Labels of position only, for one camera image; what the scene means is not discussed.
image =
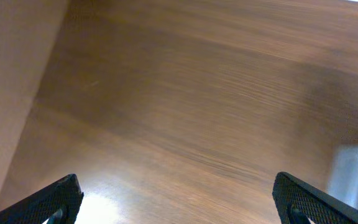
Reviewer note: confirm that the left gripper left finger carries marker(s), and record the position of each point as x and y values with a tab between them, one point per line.
58	202

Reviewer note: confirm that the clear plastic container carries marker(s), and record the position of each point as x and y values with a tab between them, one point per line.
343	183

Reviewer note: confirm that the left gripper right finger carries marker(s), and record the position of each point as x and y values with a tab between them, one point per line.
299	202

